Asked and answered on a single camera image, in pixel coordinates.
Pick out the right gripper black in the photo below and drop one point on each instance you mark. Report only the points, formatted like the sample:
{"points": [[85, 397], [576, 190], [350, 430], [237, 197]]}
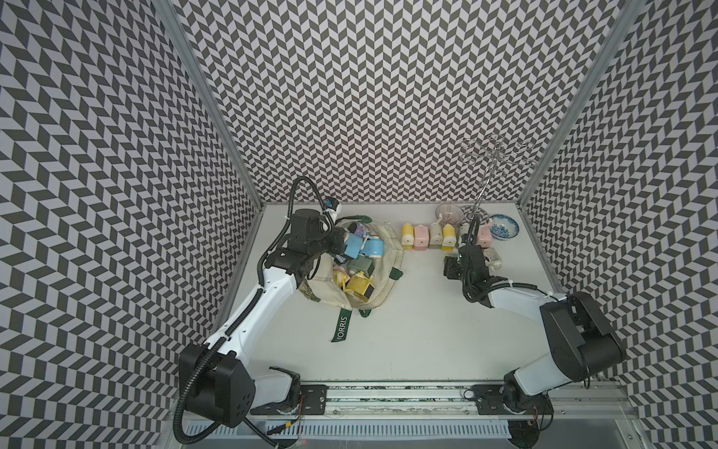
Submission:
{"points": [[449, 267]]}

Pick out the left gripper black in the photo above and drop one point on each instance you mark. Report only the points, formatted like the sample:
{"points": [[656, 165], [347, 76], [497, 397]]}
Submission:
{"points": [[337, 234]]}

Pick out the white grey pencil sharpener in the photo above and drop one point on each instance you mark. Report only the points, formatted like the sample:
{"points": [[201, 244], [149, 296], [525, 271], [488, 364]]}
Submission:
{"points": [[492, 259]]}

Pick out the pink block pencil sharpener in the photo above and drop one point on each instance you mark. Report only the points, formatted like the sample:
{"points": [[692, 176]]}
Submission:
{"points": [[484, 237]]}

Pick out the yellow round pencil sharpener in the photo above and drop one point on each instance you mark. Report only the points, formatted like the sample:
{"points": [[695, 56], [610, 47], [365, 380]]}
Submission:
{"points": [[448, 238]]}

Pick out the mint green pencil sharpener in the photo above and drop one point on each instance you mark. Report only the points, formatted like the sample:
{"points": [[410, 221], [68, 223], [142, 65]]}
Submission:
{"points": [[462, 234]]}

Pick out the white cartoon pencil sharpener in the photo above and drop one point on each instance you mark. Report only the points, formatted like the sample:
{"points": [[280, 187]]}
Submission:
{"points": [[436, 235]]}

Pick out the cream canvas tote bag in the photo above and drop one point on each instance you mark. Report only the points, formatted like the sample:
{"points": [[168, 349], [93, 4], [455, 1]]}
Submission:
{"points": [[322, 290]]}

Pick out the pink rounded pencil sharpener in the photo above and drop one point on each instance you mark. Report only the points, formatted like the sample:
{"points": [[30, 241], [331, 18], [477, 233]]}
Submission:
{"points": [[421, 238]]}

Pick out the green block pencil sharpener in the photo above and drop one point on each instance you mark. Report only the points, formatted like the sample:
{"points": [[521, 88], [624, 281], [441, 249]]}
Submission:
{"points": [[362, 264]]}

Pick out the yellow block pencil sharpener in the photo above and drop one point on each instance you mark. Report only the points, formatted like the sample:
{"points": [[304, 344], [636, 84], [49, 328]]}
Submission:
{"points": [[407, 237]]}

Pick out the small yellow black sharpener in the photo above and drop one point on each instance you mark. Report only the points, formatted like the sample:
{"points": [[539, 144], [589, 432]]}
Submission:
{"points": [[360, 287]]}

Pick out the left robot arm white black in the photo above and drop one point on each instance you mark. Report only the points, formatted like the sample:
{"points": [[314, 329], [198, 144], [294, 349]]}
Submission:
{"points": [[214, 381]]}

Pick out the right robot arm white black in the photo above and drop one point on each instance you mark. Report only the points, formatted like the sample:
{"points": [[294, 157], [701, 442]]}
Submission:
{"points": [[581, 340]]}

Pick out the blue round pencil sharpener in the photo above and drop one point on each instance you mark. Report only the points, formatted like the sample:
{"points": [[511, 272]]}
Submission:
{"points": [[353, 245]]}

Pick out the blue white patterned bowl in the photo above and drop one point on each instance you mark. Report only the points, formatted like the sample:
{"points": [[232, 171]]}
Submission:
{"points": [[503, 227]]}

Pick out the pink ribbed bowl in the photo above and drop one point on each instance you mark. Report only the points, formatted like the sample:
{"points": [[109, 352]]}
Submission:
{"points": [[450, 214]]}

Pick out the silver jewelry tree stand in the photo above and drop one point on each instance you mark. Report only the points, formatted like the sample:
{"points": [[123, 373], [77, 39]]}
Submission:
{"points": [[503, 164]]}

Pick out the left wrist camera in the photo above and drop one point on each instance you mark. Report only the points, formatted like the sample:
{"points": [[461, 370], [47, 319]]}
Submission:
{"points": [[331, 208]]}

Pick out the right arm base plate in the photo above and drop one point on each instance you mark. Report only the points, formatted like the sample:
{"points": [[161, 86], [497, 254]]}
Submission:
{"points": [[494, 399]]}

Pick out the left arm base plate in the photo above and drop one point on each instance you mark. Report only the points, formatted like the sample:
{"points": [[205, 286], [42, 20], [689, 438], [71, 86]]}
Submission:
{"points": [[307, 400]]}

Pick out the aluminium mounting rail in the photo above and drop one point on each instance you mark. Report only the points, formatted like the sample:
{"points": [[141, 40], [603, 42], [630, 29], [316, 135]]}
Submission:
{"points": [[435, 400]]}

